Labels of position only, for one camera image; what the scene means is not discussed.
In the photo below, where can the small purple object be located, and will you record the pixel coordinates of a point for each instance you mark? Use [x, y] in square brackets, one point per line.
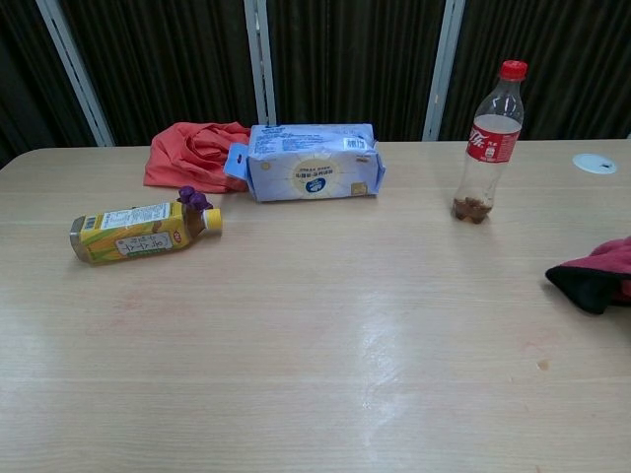
[193, 198]

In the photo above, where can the grey partition post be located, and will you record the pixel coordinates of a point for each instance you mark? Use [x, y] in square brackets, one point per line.
[259, 59]
[443, 69]
[74, 69]

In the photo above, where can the orange crumpled cloth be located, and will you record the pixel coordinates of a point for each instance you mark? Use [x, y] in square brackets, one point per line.
[182, 155]

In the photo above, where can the blue tissue pack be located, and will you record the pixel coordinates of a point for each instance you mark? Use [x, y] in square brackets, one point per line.
[315, 165]

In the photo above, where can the black and pink rag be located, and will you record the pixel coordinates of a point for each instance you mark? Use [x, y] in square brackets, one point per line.
[591, 286]

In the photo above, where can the yellow corn drink bottle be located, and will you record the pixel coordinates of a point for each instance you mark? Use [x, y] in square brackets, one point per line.
[133, 236]

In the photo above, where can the red-capped cola bottle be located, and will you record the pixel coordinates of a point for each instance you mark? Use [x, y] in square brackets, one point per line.
[488, 148]

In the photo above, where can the brown liquid spill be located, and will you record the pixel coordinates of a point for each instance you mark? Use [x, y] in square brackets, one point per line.
[543, 365]

